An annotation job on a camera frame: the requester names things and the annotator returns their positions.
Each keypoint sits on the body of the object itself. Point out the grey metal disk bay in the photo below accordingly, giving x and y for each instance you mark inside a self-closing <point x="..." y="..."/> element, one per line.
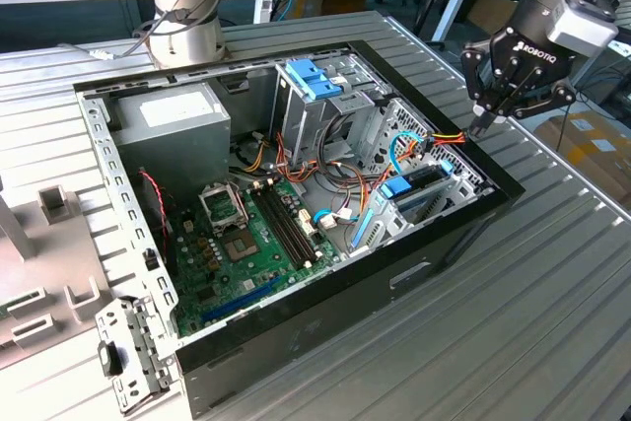
<point x="392" y="224"/>

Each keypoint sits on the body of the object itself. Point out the white board connector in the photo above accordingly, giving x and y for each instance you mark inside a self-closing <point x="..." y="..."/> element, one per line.
<point x="305" y="224"/>

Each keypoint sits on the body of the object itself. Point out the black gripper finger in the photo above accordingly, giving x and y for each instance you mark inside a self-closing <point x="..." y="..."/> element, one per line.
<point x="547" y="100"/>
<point x="473" y="76"/>

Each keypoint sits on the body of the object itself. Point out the taped cardboard box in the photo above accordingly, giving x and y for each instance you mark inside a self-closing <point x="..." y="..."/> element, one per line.
<point x="591" y="155"/>

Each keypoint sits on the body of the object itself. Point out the CPU socket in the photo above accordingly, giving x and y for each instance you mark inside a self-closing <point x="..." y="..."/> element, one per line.
<point x="239" y="246"/>

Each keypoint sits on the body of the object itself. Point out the grey power supply unit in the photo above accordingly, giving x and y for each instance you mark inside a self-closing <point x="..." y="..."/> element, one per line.
<point x="172" y="145"/>

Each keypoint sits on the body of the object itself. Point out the green RAM stick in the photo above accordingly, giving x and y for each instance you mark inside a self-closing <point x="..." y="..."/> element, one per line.
<point x="3" y="310"/>

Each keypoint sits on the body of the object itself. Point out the black open PC case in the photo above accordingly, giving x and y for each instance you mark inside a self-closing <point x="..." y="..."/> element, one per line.
<point x="320" y="332"/>

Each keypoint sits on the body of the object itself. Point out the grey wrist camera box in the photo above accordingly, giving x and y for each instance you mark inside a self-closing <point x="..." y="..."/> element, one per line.
<point x="581" y="26"/>

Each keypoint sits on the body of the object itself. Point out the green motherboard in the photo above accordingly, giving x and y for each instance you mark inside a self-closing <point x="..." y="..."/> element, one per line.
<point x="271" y="270"/>

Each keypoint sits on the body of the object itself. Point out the grey metal slot retainer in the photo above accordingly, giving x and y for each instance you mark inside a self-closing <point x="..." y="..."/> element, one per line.
<point x="133" y="342"/>

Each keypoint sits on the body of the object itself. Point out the black RAM slot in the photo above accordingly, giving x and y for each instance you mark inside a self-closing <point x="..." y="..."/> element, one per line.
<point x="277" y="227"/>
<point x="287" y="226"/>
<point x="282" y="227"/>
<point x="292" y="225"/>

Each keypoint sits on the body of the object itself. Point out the blue drive cage latch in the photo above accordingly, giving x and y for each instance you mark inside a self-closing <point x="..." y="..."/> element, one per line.
<point x="310" y="77"/>

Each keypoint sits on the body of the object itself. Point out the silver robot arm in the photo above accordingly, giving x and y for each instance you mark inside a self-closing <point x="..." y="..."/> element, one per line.
<point x="182" y="41"/>

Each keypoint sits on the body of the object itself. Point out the large brown cardboard box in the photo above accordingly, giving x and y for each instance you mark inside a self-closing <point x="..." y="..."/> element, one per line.
<point x="493" y="14"/>

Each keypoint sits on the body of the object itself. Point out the black case fan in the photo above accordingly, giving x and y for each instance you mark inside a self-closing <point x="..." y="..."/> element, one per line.
<point x="153" y="214"/>

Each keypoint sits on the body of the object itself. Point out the blue expansion slot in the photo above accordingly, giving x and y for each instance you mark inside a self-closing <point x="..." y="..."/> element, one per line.
<point x="236" y="301"/>

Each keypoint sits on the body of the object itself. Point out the grey optical drive cage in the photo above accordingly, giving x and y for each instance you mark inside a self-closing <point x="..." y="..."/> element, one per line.
<point x="305" y="120"/>

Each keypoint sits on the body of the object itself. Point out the beige parts rack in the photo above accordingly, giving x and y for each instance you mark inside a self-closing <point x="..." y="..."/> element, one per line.
<point x="49" y="253"/>

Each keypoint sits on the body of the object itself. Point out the black plastic latch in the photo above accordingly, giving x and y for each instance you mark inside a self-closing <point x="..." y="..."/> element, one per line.
<point x="109" y="359"/>

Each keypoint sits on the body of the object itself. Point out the hard disk blue carrier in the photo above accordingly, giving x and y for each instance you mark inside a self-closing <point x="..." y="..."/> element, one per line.
<point x="397" y="188"/>

